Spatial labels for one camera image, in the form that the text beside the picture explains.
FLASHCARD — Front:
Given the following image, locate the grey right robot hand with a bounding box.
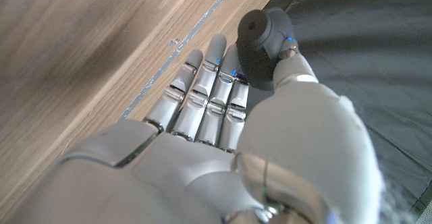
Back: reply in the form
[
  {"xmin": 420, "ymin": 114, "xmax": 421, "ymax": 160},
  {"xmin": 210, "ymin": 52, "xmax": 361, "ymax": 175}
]
[{"xmin": 6, "ymin": 7, "xmax": 385, "ymax": 224}]

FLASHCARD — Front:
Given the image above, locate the black backdrop curtain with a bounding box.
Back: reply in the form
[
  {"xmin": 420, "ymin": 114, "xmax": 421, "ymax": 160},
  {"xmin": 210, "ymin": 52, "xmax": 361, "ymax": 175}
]
[{"xmin": 244, "ymin": 0, "xmax": 432, "ymax": 224}]

